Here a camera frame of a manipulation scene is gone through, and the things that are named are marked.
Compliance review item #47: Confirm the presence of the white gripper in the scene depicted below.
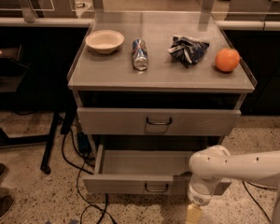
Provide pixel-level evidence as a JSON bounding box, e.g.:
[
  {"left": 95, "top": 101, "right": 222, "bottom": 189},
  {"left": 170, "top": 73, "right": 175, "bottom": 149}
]
[{"left": 186, "top": 175, "right": 219, "bottom": 224}]

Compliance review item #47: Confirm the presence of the grey drawer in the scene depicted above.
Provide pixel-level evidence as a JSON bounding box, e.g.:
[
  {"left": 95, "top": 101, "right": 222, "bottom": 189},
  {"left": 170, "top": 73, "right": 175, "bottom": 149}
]
[
  {"left": 77, "top": 107, "right": 241, "bottom": 136},
  {"left": 82, "top": 144, "right": 232, "bottom": 196}
]

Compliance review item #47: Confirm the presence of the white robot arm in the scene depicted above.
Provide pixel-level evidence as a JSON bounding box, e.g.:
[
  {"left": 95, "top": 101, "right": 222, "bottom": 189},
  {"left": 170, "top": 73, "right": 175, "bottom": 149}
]
[{"left": 188, "top": 145, "right": 280, "bottom": 224}]

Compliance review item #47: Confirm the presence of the grey top drawer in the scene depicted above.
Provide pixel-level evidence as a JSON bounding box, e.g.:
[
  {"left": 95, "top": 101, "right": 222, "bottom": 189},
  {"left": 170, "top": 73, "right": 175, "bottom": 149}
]
[{"left": 77, "top": 107, "right": 241, "bottom": 136}]

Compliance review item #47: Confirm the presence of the grey drawer cabinet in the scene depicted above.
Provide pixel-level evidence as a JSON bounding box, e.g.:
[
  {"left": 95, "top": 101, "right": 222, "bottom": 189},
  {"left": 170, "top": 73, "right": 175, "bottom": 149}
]
[{"left": 66, "top": 10, "right": 258, "bottom": 161}]

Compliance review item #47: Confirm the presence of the black power adapter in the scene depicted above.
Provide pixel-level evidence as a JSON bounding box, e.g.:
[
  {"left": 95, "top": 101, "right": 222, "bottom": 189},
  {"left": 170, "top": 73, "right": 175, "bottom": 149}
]
[{"left": 77, "top": 133, "right": 91, "bottom": 154}]

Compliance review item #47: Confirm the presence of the orange fruit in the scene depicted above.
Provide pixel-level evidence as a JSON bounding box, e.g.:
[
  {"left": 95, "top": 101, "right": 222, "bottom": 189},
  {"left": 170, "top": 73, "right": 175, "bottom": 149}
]
[{"left": 215, "top": 49, "right": 240, "bottom": 73}]

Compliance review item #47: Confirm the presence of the crumpled blue chip bag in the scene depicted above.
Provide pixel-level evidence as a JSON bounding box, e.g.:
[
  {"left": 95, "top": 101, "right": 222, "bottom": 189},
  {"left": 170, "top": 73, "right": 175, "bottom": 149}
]
[{"left": 168, "top": 35, "right": 210, "bottom": 68}]

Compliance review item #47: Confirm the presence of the blue silver drink can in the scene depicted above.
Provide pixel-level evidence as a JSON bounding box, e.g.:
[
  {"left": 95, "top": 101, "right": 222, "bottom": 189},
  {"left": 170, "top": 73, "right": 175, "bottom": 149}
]
[{"left": 132, "top": 38, "right": 148, "bottom": 71}]

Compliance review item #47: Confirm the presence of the white paper bowl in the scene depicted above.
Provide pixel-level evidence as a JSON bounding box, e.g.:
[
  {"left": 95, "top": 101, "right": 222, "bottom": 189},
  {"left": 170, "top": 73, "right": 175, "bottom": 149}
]
[{"left": 85, "top": 30, "right": 124, "bottom": 54}]

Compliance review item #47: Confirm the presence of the black side table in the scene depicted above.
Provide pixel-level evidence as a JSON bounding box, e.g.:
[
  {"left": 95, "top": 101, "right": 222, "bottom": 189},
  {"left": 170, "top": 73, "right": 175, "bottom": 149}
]
[{"left": 0, "top": 46, "right": 76, "bottom": 175}]

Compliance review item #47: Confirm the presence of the black floor cable right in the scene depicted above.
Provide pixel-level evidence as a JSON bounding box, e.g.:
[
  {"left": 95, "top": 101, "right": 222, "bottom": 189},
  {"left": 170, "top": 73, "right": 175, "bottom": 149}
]
[{"left": 242, "top": 180, "right": 279, "bottom": 224}]

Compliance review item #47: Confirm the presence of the black floor cable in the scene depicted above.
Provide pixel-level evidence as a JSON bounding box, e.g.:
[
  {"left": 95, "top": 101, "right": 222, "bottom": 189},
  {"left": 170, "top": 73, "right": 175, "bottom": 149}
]
[
  {"left": 242, "top": 180, "right": 279, "bottom": 224},
  {"left": 61, "top": 115, "right": 118, "bottom": 224}
]

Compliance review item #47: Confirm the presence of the black floor cable left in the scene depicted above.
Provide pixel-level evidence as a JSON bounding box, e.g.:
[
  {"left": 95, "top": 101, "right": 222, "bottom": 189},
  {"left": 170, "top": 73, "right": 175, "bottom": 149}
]
[{"left": 61, "top": 115, "right": 118, "bottom": 224}]

